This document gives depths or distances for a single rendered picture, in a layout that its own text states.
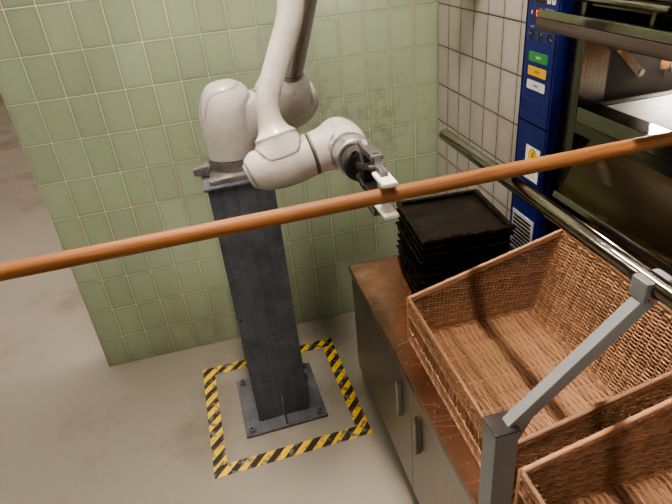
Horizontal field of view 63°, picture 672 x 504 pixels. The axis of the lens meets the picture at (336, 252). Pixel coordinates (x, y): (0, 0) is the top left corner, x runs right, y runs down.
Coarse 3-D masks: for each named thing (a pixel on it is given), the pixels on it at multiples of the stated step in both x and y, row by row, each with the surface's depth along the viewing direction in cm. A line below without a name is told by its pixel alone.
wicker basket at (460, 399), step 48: (576, 240) 149; (432, 288) 153; (528, 288) 161; (624, 288) 132; (432, 336) 138; (480, 336) 158; (528, 336) 156; (576, 336) 147; (624, 336) 132; (480, 384) 142; (528, 384) 140; (576, 384) 139; (624, 384) 131; (480, 432) 117; (528, 432) 128; (576, 432) 110
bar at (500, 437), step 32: (480, 160) 120; (576, 224) 92; (608, 256) 84; (640, 288) 78; (608, 320) 81; (576, 352) 82; (544, 384) 83; (512, 416) 85; (512, 448) 86; (480, 480) 94; (512, 480) 90
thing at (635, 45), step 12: (540, 24) 127; (552, 24) 122; (564, 24) 119; (576, 36) 115; (588, 36) 112; (600, 36) 109; (612, 36) 106; (624, 36) 103; (624, 48) 103; (636, 48) 100; (648, 48) 98; (660, 48) 95
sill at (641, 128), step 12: (588, 108) 140; (600, 108) 139; (576, 120) 144; (588, 120) 139; (600, 120) 135; (612, 120) 131; (624, 120) 130; (636, 120) 130; (612, 132) 132; (624, 132) 128; (636, 132) 124; (648, 132) 123; (660, 132) 122; (660, 156) 119
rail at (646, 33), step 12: (540, 12) 126; (552, 12) 122; (564, 12) 119; (576, 24) 115; (588, 24) 112; (600, 24) 108; (612, 24) 105; (624, 24) 103; (636, 36) 100; (648, 36) 97; (660, 36) 95
